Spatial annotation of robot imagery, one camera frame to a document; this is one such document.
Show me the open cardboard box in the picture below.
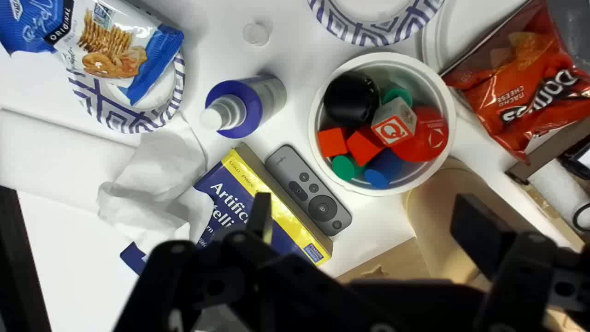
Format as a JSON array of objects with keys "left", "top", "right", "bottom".
[{"left": 337, "top": 116, "right": 590, "bottom": 332}]

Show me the black charger with cables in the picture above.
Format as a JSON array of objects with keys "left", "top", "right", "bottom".
[{"left": 558, "top": 140, "right": 590, "bottom": 236}]

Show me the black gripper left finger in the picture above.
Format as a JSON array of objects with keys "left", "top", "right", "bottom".
[{"left": 246, "top": 190, "right": 276, "bottom": 245}]

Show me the black cylinder block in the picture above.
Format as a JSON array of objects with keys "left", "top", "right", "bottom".
[{"left": 322, "top": 70, "right": 379, "bottom": 127}]

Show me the crumpled white tissue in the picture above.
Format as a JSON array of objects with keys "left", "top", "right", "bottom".
[{"left": 95, "top": 116, "right": 213, "bottom": 242}]

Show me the orange red block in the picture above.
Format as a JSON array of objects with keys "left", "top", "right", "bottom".
[{"left": 316, "top": 127, "right": 349, "bottom": 161}]

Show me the grey remote control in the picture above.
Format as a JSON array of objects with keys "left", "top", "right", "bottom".
[{"left": 263, "top": 144, "right": 353, "bottom": 238}]

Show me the large red cube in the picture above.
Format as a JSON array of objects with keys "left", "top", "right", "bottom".
[{"left": 392, "top": 105, "right": 449, "bottom": 164}]

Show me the spray bottle with blue label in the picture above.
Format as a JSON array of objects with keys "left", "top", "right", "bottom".
[{"left": 198, "top": 72, "right": 287, "bottom": 140}]

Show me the white paper sheet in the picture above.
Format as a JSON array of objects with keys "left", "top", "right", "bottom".
[{"left": 0, "top": 107, "right": 145, "bottom": 332}]

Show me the white letter cube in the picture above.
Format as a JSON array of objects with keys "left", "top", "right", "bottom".
[{"left": 368, "top": 98, "right": 418, "bottom": 148}]

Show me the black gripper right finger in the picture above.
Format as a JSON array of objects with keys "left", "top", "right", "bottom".
[{"left": 449, "top": 192, "right": 519, "bottom": 282}]

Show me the red Doritos chip bag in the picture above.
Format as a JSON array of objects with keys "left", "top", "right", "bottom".
[{"left": 440, "top": 0, "right": 590, "bottom": 159}]

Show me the green cylinder block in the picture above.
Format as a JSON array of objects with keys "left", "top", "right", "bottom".
[{"left": 329, "top": 153, "right": 364, "bottom": 183}]

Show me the blue pretzel snack bag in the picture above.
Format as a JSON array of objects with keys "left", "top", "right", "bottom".
[{"left": 0, "top": 0, "right": 185, "bottom": 107}]

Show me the blue patterned paper plate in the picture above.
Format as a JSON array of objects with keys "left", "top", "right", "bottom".
[
  {"left": 64, "top": 52, "right": 187, "bottom": 135},
  {"left": 305, "top": 0, "right": 447, "bottom": 48}
]

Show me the plain white plate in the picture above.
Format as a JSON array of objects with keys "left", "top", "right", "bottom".
[{"left": 419, "top": 0, "right": 536, "bottom": 70}]

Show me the blue block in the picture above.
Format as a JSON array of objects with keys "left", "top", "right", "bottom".
[{"left": 360, "top": 150, "right": 408, "bottom": 190}]

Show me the white bowl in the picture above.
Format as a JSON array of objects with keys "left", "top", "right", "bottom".
[{"left": 307, "top": 52, "right": 456, "bottom": 197}]

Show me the blue and yellow book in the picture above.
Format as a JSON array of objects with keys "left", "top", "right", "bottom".
[{"left": 117, "top": 144, "right": 333, "bottom": 275}]

